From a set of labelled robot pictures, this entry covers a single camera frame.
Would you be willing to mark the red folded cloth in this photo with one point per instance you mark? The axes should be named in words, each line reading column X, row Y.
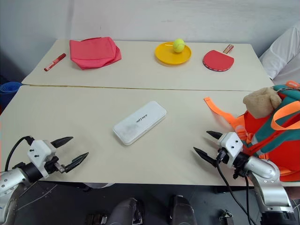
column 95, row 52

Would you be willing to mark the beige plush toy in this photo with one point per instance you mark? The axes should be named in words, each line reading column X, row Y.
column 262, row 102

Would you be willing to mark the small metal bracket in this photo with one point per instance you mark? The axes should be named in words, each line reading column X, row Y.
column 226, row 216

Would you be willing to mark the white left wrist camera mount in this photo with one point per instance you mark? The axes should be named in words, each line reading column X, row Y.
column 38, row 151

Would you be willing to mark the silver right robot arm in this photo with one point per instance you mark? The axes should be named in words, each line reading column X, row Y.
column 263, row 170

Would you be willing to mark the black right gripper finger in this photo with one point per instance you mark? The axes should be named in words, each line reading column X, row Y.
column 214, row 134
column 204, row 155

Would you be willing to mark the red marker pen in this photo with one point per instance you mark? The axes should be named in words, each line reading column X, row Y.
column 55, row 62

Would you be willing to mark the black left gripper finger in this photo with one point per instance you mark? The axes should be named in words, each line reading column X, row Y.
column 62, row 141
column 77, row 161

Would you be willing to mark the yellow plastic plate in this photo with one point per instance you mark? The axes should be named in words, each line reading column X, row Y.
column 170, row 57

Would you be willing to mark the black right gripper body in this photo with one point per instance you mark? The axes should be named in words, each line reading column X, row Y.
column 222, row 157

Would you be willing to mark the blue rolled mat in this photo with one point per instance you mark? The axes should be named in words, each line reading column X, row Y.
column 8, row 90

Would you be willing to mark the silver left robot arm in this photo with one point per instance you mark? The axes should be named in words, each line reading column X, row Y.
column 11, row 181

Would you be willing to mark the yellow-green tennis ball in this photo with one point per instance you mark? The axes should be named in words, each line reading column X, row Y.
column 178, row 45

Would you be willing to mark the dark rounded shape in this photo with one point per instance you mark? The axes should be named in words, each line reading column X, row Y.
column 182, row 209
column 124, row 212

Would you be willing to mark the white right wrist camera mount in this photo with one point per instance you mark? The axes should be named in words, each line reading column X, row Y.
column 230, row 141

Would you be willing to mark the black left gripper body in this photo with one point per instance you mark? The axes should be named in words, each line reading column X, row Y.
column 53, row 165

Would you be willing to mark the white fabric sheet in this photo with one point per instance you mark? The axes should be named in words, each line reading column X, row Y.
column 281, row 54

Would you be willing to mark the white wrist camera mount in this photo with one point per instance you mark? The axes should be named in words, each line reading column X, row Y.
column 38, row 151
column 230, row 141

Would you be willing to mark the red table tennis paddle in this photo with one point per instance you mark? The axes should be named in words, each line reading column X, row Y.
column 218, row 60

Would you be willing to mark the orange and green backpack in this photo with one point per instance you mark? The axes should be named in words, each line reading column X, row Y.
column 276, row 140

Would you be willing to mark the white rectangular case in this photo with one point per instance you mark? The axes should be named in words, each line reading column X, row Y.
column 140, row 122

